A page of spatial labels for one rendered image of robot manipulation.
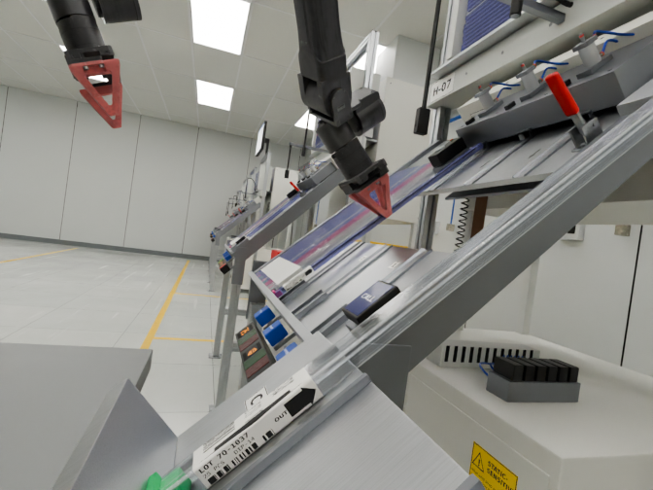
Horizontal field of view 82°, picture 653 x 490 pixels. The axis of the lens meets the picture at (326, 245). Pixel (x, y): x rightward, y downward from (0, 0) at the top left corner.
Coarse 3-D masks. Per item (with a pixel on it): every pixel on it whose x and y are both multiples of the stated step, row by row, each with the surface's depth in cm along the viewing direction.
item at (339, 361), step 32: (640, 128) 22; (576, 160) 22; (608, 160) 22; (544, 192) 20; (512, 224) 20; (448, 256) 20; (480, 256) 19; (416, 288) 19; (448, 288) 19; (384, 320) 18; (416, 320) 18; (352, 352) 17; (320, 384) 17; (160, 480) 16; (192, 480) 15
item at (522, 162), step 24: (600, 120) 55; (504, 144) 74; (528, 144) 65; (552, 144) 57; (456, 168) 78; (480, 168) 69; (504, 168) 61; (528, 168) 55; (552, 168) 50; (432, 192) 75; (456, 192) 79; (480, 192) 71; (504, 192) 64
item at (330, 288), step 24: (336, 264) 68; (360, 264) 60; (384, 264) 55; (408, 264) 50; (432, 264) 45; (312, 288) 64; (336, 288) 57; (360, 288) 52; (312, 312) 55; (336, 312) 48; (336, 336) 44
